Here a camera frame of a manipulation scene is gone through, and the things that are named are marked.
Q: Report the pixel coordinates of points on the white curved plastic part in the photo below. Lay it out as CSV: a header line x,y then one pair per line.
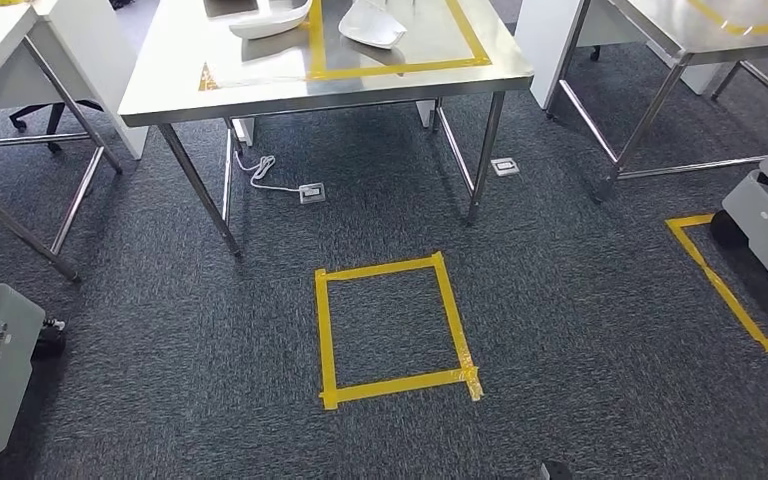
x,y
268,23
371,26

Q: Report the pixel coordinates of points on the stainless steel workbench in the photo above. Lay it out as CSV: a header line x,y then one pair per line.
x,y
258,93

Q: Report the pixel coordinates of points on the silver floor socket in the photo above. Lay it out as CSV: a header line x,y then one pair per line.
x,y
312,193
504,167

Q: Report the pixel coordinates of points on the yellow floor tape rectangle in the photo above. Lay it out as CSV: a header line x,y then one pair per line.
x,y
384,387

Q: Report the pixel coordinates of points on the white table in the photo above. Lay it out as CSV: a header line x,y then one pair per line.
x,y
79,60
543,46

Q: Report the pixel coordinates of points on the yellow floor tape strip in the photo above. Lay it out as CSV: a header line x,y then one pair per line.
x,y
722,285

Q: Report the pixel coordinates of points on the stainless steel table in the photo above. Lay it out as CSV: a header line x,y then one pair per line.
x,y
662,33

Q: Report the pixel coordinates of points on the black office chair base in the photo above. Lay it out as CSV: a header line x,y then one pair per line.
x,y
53,119

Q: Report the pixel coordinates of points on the clear bag yellow contents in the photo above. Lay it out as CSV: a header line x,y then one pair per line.
x,y
6,2

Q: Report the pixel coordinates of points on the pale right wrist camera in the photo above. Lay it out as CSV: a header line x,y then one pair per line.
x,y
544,472

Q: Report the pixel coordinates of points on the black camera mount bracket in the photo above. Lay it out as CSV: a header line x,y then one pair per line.
x,y
559,472

